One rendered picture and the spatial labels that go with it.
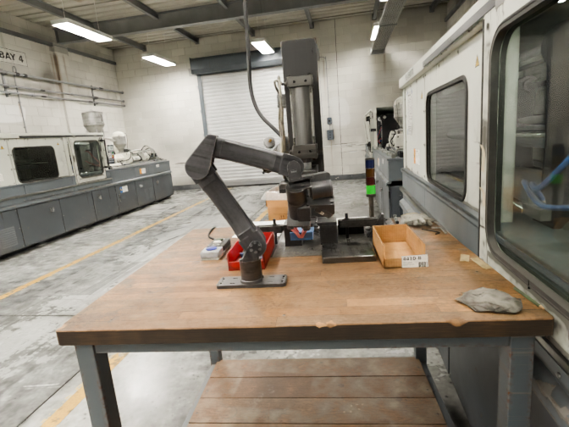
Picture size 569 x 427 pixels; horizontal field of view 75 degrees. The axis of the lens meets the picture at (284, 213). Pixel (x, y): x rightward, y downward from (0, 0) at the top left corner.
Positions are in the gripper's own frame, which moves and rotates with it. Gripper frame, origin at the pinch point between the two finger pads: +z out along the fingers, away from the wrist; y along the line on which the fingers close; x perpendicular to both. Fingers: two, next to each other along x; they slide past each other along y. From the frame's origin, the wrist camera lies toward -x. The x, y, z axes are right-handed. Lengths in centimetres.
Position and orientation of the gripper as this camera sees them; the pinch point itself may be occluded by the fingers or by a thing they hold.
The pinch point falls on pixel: (301, 235)
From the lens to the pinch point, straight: 116.3
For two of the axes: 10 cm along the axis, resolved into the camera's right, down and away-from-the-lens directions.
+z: 1.0, 7.3, 6.7
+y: 0.6, -6.8, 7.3
